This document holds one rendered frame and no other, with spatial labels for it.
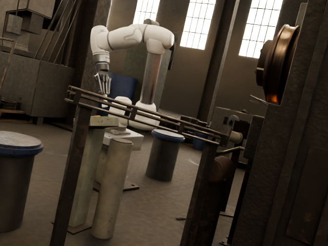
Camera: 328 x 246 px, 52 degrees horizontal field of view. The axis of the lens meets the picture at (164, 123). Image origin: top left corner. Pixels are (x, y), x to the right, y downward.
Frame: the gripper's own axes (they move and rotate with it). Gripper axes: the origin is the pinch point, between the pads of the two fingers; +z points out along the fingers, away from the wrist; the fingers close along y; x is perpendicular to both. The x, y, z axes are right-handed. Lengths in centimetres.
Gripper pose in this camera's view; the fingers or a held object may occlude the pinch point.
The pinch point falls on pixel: (104, 100)
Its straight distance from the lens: 188.9
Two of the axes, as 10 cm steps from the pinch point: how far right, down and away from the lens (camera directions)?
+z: 0.9, 9.9, -0.7
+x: -8.8, 1.1, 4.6
